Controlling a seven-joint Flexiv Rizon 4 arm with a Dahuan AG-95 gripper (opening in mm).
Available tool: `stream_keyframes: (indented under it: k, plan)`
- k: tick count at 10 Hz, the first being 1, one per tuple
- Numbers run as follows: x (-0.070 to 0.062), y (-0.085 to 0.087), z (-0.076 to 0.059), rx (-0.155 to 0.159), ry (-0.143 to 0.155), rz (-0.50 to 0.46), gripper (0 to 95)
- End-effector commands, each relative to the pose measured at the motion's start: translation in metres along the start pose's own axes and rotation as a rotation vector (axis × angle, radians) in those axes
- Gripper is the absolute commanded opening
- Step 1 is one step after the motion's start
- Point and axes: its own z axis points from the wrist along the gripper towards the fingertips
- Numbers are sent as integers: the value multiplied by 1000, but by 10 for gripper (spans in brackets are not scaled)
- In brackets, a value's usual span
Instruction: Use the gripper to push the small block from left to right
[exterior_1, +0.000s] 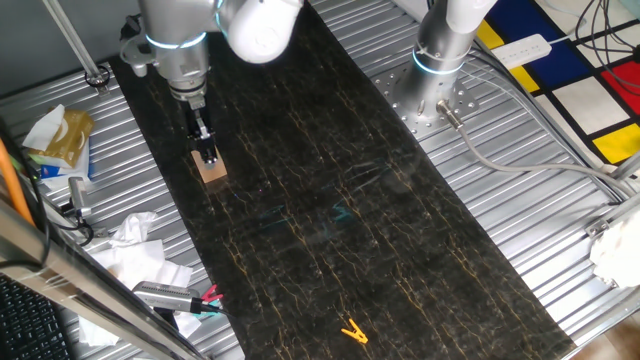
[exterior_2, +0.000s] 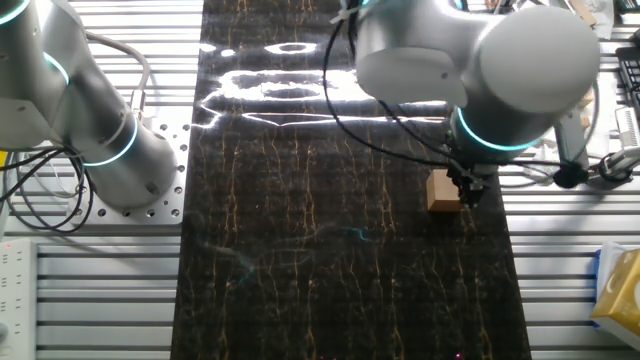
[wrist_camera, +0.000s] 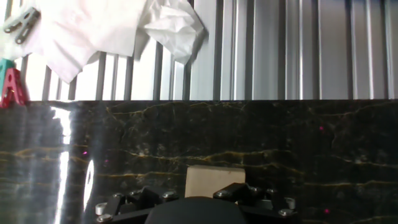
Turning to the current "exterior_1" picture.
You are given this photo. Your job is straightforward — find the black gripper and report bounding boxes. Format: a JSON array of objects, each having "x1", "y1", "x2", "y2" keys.
[{"x1": 185, "y1": 101, "x2": 221, "y2": 169}]

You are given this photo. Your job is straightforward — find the small wooden block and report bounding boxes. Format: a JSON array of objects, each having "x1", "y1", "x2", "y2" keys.
[{"x1": 190, "y1": 149, "x2": 229, "y2": 185}]

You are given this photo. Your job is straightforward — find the white power strip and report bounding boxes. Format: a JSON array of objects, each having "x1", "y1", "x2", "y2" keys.
[{"x1": 490, "y1": 33, "x2": 553, "y2": 70}]

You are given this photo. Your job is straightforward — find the crumpled white tissue ball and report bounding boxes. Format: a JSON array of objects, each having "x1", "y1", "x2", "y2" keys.
[{"x1": 108, "y1": 211, "x2": 157, "y2": 249}]

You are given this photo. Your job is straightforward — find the white tissue paper sheets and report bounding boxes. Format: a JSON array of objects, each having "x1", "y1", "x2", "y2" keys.
[{"x1": 77, "y1": 238, "x2": 204, "y2": 347}]

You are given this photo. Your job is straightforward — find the gold tissue pack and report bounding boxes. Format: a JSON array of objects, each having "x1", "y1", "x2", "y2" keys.
[{"x1": 29, "y1": 108, "x2": 95, "y2": 169}]

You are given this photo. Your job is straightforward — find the red clothespin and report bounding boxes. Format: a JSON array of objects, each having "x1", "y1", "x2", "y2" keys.
[{"x1": 200, "y1": 283, "x2": 225, "y2": 304}]

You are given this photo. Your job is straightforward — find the blue and white package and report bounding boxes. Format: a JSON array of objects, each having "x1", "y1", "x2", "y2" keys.
[{"x1": 29, "y1": 144, "x2": 94, "y2": 191}]

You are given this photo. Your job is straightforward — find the teal clothespin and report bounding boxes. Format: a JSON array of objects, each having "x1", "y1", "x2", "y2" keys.
[{"x1": 192, "y1": 294, "x2": 224, "y2": 319}]

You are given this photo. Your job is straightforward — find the white tissue sheet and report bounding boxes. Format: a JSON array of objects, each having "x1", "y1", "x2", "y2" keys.
[{"x1": 22, "y1": 103, "x2": 66, "y2": 151}]

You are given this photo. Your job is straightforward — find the black marble pattern mat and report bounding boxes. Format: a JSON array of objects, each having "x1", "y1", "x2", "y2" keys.
[{"x1": 107, "y1": 0, "x2": 576, "y2": 360}]

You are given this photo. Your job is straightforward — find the aluminium pole with base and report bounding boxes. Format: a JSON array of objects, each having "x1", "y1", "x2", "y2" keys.
[{"x1": 42, "y1": 0, "x2": 111, "y2": 96}]

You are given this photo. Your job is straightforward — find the orange tube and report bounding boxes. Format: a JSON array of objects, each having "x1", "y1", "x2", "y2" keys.
[{"x1": 0, "y1": 137, "x2": 36, "y2": 226}]

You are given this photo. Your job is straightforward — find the orange clothespin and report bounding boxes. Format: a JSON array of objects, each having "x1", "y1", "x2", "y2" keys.
[{"x1": 340, "y1": 318, "x2": 370, "y2": 345}]

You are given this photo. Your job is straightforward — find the black keyboard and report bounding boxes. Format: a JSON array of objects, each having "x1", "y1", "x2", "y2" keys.
[{"x1": 0, "y1": 274, "x2": 71, "y2": 360}]

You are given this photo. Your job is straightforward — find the colourful squares floor mat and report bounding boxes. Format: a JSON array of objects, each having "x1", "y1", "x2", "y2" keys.
[{"x1": 474, "y1": 0, "x2": 640, "y2": 166}]

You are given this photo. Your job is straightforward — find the white cloth bundle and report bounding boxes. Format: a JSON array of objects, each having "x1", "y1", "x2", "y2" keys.
[{"x1": 588, "y1": 209, "x2": 640, "y2": 290}]

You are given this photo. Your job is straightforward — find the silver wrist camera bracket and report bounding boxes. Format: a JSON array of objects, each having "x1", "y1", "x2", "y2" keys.
[{"x1": 119, "y1": 14, "x2": 161, "y2": 79}]

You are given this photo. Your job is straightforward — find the black camera device cable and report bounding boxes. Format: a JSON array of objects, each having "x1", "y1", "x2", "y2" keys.
[{"x1": 49, "y1": 209, "x2": 96, "y2": 247}]

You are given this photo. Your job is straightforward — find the black usb hub cable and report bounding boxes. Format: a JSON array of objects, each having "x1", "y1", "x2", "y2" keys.
[{"x1": 198, "y1": 299, "x2": 236, "y2": 321}]

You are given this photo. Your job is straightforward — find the metal frame bar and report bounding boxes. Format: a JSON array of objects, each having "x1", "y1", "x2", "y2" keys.
[{"x1": 0, "y1": 199, "x2": 206, "y2": 360}]

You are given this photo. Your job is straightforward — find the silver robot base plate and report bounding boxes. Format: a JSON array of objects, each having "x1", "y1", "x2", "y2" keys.
[{"x1": 372, "y1": 62, "x2": 481, "y2": 141}]

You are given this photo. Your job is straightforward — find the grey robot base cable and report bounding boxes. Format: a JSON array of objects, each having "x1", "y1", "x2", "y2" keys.
[{"x1": 435, "y1": 98, "x2": 636, "y2": 199}]

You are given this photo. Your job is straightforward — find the white power strip cable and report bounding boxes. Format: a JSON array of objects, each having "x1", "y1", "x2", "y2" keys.
[{"x1": 547, "y1": 0, "x2": 590, "y2": 46}]

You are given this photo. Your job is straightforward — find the silver corner bracket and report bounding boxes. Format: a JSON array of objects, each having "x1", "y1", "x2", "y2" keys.
[{"x1": 584, "y1": 217, "x2": 612, "y2": 240}]

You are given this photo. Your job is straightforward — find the black floor cables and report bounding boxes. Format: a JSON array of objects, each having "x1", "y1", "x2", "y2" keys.
[{"x1": 574, "y1": 0, "x2": 640, "y2": 96}]

